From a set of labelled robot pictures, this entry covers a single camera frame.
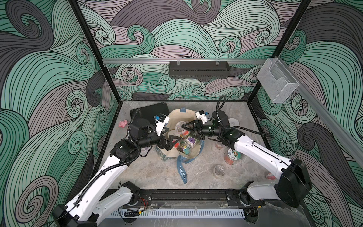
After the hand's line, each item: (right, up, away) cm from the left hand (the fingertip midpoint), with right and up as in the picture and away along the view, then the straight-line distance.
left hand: (173, 132), depth 66 cm
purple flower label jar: (+11, -9, +21) cm, 25 cm away
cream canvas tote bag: (+8, -12, +19) cm, 24 cm away
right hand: (+5, 0, +3) cm, 6 cm away
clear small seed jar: (+25, -24, +11) cm, 36 cm away
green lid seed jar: (+34, -16, +13) cm, 39 cm away
